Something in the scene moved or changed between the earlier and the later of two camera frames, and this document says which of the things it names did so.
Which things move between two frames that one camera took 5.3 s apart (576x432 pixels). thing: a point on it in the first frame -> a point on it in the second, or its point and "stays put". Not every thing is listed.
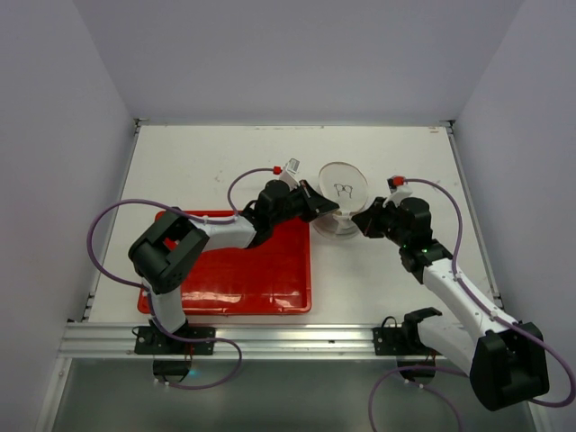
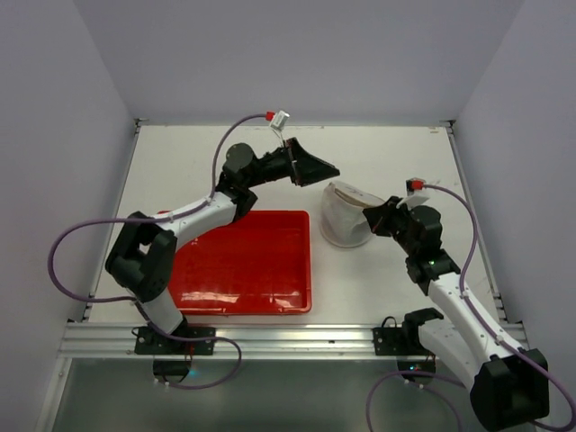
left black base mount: [149, 341] stays put
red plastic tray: [274, 275] stays put
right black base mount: [404, 340] stays put
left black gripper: [315, 203] -> [310, 167]
